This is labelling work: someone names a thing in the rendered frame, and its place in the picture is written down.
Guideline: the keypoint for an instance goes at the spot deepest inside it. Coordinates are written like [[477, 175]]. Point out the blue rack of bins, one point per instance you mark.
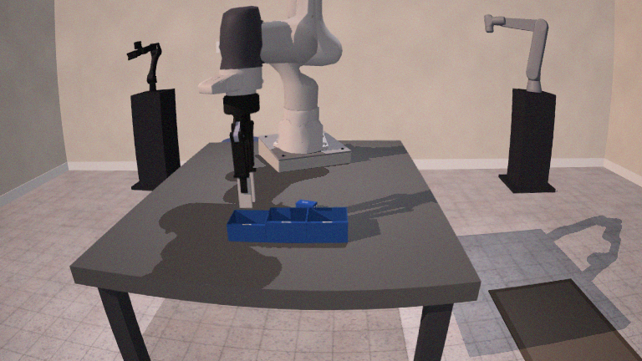
[[287, 225]]

